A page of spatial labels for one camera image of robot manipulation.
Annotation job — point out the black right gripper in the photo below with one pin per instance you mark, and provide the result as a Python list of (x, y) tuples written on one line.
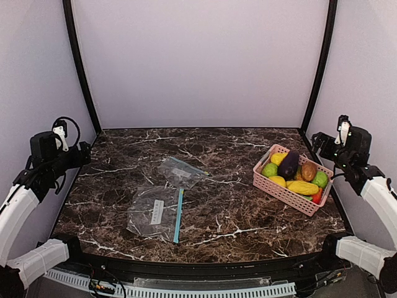
[(320, 141)]

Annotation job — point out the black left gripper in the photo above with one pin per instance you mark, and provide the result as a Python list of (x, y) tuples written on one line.
[(84, 152)]

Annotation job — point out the yellow toy lemon back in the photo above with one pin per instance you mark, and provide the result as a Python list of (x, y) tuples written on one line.
[(277, 158)]

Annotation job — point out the yellow toy lemon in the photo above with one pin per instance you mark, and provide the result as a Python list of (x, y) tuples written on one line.
[(277, 158), (278, 180)]

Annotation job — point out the yellow toy lemon front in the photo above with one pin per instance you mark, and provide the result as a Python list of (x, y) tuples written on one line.
[(278, 180)]

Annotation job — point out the large clear zip bag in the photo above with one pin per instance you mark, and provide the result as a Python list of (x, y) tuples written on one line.
[(156, 212)]

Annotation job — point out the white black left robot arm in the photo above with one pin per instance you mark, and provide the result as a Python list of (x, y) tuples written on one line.
[(29, 190)]

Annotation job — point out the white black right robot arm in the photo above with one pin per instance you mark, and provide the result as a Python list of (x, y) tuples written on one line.
[(372, 244)]

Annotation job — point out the small clear zip bag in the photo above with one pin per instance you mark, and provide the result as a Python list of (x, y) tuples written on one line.
[(181, 174)]

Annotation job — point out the brown toy potato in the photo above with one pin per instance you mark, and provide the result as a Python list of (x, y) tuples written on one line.
[(308, 171)]

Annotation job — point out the green toy vegetable right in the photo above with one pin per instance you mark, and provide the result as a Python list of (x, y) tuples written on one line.
[(320, 179)]

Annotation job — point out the green toy vegetable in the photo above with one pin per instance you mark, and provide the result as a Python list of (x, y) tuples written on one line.
[(270, 170), (320, 179)]

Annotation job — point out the purple toy eggplant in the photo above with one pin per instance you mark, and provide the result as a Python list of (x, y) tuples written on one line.
[(289, 165)]

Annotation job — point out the orange red toy pepper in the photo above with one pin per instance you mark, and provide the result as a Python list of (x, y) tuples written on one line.
[(316, 198)]

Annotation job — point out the green toy vegetable left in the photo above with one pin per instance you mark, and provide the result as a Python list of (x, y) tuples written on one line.
[(270, 170)]

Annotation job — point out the pink plastic basket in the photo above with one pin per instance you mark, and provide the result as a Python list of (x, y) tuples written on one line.
[(295, 200)]

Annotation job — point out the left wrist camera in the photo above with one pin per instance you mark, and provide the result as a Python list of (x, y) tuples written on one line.
[(60, 129)]

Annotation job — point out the black front rail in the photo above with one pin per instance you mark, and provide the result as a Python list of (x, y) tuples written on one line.
[(129, 256)]

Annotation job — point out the black right frame post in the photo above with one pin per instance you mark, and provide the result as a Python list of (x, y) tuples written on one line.
[(322, 62)]

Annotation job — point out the black frame post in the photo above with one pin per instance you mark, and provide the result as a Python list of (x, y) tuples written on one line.
[(78, 64), (322, 62)]

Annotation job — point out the white slotted cable duct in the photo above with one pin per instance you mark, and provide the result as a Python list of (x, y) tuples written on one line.
[(81, 282)]

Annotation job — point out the black left frame post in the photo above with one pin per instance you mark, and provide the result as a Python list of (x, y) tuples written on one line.
[(78, 64)]

